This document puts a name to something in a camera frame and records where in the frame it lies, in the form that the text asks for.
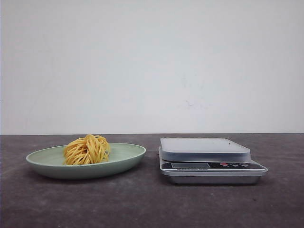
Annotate yellow vermicelli noodle bundle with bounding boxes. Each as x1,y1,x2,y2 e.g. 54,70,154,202
63,134,111,165

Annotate silver digital kitchen scale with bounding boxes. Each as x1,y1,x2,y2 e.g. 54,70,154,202
159,137,268,184

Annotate light green plate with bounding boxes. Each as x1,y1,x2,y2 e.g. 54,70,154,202
26,142,146,180

